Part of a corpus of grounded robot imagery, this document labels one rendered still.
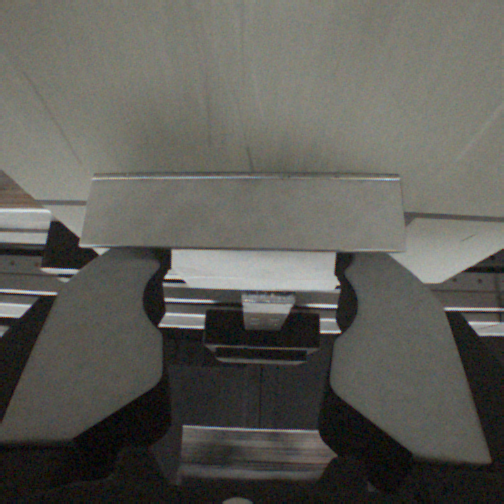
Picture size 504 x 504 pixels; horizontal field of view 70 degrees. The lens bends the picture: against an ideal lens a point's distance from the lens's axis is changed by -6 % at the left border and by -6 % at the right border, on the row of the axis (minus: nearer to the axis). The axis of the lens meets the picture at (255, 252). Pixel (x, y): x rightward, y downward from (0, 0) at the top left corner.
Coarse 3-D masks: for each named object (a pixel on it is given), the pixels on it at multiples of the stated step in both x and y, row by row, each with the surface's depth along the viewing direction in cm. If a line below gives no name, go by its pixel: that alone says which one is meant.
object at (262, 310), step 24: (216, 312) 39; (240, 312) 39; (264, 312) 29; (288, 312) 28; (216, 336) 39; (240, 336) 39; (264, 336) 39; (288, 336) 39; (312, 336) 39; (240, 360) 41; (264, 360) 39; (288, 360) 39
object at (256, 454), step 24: (192, 432) 20; (216, 432) 20; (240, 432) 20; (264, 432) 20; (288, 432) 20; (312, 432) 20; (192, 456) 19; (216, 456) 19; (240, 456) 19; (264, 456) 19; (288, 456) 19; (312, 456) 19; (192, 480) 18; (216, 480) 18; (240, 480) 18; (264, 480) 18; (288, 480) 18; (312, 480) 18
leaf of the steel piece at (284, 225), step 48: (96, 192) 10; (144, 192) 10; (192, 192) 10; (240, 192) 10; (288, 192) 10; (336, 192) 10; (384, 192) 10; (96, 240) 10; (144, 240) 10; (192, 240) 10; (240, 240) 10; (288, 240) 10; (336, 240) 10; (384, 240) 9
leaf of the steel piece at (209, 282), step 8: (184, 280) 21; (192, 280) 21; (200, 280) 21; (208, 280) 21; (216, 280) 21; (224, 280) 21; (232, 280) 21; (240, 280) 21; (248, 280) 21; (256, 280) 21; (264, 280) 21; (272, 280) 21; (280, 280) 20; (288, 280) 20; (296, 280) 20; (304, 280) 20; (312, 280) 20; (320, 280) 20; (328, 280) 20; (336, 280) 20; (248, 288) 23; (256, 288) 22; (264, 288) 22; (272, 288) 22; (280, 288) 22; (288, 288) 22; (296, 288) 22; (304, 288) 22; (312, 288) 22; (320, 288) 22; (328, 288) 22
